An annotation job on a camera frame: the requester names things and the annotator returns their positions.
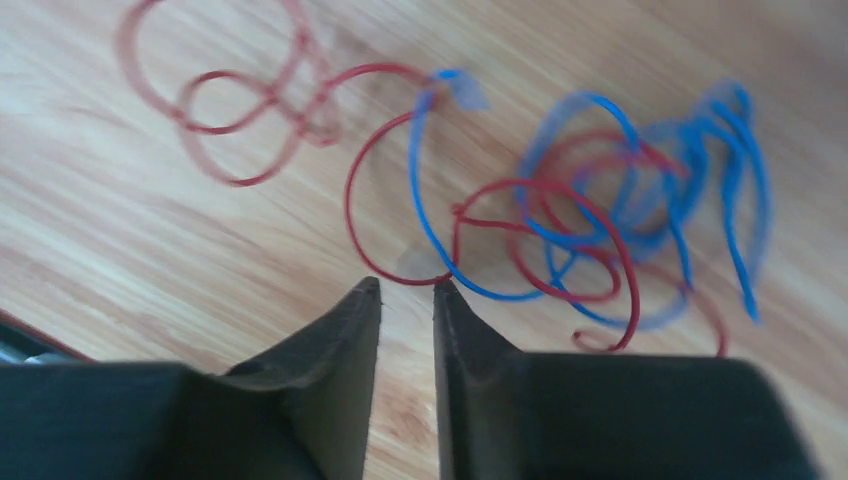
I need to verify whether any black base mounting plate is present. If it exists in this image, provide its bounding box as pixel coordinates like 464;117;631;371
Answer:
1;310;93;364

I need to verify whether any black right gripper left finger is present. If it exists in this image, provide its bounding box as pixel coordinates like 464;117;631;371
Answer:
1;277;382;479

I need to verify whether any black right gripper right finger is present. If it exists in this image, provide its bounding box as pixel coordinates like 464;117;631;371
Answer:
434;281;819;479

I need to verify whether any blue cable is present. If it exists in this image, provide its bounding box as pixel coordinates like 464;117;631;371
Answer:
407;68;773;333

